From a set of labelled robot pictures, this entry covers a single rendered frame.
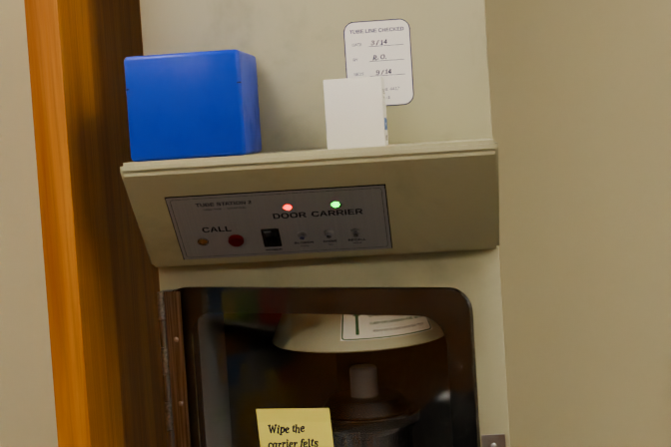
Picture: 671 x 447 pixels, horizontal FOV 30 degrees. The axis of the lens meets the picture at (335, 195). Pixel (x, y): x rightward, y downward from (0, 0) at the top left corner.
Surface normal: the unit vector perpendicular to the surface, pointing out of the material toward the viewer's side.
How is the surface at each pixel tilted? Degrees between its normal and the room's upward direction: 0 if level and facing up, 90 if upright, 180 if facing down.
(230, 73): 90
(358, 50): 90
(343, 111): 90
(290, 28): 90
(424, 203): 135
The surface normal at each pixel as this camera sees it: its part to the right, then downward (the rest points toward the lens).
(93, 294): 0.99, -0.06
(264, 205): -0.01, 0.75
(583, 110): -0.08, 0.06
